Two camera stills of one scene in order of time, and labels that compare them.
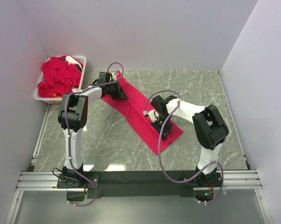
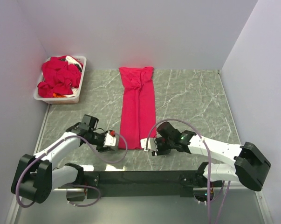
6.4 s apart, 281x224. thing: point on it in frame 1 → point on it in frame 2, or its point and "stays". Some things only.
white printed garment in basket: x=71 y=60 stays
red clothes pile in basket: x=59 y=77 stays
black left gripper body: x=114 y=91 → x=97 y=138
